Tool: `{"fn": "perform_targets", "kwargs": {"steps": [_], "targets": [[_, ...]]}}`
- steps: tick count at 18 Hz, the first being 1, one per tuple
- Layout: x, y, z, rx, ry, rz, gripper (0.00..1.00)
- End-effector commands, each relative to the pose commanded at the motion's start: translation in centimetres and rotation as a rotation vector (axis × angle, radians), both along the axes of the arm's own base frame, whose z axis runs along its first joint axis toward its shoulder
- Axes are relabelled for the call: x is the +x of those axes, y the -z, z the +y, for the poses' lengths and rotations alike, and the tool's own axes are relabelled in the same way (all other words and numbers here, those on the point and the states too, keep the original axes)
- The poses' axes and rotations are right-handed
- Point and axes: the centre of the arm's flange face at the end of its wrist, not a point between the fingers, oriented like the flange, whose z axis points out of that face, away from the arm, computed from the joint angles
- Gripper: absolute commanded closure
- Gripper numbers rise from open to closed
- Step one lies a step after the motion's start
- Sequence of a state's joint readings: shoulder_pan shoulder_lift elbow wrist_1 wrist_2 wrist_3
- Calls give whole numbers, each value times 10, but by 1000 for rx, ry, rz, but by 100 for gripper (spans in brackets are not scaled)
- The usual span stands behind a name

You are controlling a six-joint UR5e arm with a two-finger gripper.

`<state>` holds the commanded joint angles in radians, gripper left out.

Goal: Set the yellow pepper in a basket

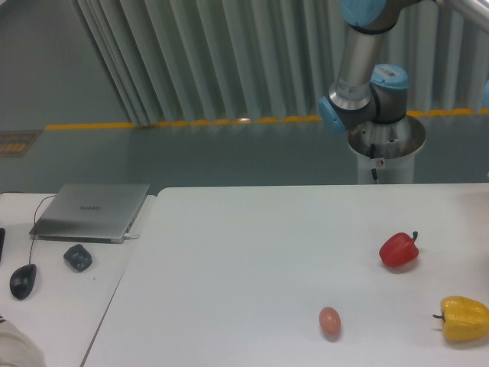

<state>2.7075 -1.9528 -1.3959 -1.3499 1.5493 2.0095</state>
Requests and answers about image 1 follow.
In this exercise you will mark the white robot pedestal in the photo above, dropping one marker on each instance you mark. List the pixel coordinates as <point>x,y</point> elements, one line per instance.
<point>386,153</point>

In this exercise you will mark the white pleated curtain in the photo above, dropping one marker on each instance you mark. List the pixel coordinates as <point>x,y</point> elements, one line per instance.
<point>174,61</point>

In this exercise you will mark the small black plastic gadget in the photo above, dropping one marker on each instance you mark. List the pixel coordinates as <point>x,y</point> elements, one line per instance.
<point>78,258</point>

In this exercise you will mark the white usb plug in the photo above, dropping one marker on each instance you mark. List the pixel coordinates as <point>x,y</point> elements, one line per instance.
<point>131,236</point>

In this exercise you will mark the white cloth sleeve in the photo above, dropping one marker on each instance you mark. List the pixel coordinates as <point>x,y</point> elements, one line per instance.
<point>17,349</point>

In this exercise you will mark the black computer mouse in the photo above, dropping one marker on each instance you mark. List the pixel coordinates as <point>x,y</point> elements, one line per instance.
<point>22,281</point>

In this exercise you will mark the red bell pepper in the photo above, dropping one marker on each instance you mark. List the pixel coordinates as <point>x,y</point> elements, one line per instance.
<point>399,249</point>

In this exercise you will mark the grey closed laptop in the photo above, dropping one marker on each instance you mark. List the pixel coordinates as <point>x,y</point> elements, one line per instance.
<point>91,212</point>

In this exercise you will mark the yellow bell pepper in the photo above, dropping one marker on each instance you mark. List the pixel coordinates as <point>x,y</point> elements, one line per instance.
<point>463,319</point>

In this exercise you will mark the brown floor sign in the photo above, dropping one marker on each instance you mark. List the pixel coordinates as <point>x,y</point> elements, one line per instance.
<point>14,144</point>

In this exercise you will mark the black keyboard edge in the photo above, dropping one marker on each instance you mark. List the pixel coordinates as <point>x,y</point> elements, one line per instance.
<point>2,242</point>

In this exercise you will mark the brown egg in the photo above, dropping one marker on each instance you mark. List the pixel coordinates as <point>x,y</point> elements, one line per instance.
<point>330,321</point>

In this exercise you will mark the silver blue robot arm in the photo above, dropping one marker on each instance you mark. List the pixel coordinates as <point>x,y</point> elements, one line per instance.
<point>368,93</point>

